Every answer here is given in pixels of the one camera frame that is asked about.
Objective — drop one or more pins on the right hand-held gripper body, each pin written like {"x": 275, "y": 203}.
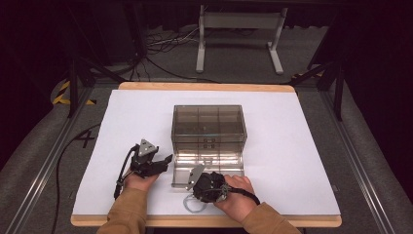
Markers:
{"x": 209, "y": 187}

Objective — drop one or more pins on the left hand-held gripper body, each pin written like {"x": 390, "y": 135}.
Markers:
{"x": 144, "y": 161}

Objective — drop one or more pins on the clear brown plastic drawer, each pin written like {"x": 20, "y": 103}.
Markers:
{"x": 188, "y": 146}
{"x": 181, "y": 172}
{"x": 188, "y": 139}

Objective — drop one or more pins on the clear brown drawer cabinet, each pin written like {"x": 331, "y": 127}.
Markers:
{"x": 207, "y": 120}

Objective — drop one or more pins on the person's left hand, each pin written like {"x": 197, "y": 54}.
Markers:
{"x": 139, "y": 183}

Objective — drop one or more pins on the person's right hand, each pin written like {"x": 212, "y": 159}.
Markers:
{"x": 240, "y": 203}

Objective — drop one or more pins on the white work board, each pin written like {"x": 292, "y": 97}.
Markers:
{"x": 136, "y": 123}

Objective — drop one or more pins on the black metal stand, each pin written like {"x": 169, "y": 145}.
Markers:
{"x": 339, "y": 87}
{"x": 73, "y": 84}

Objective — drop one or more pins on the yellow black hazard tape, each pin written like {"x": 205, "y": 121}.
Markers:
{"x": 62, "y": 92}

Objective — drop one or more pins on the grey metal stand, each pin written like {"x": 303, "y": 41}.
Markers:
{"x": 241, "y": 20}

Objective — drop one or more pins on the aluminium floor rail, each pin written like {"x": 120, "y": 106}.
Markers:
{"x": 360, "y": 169}
{"x": 42, "y": 175}

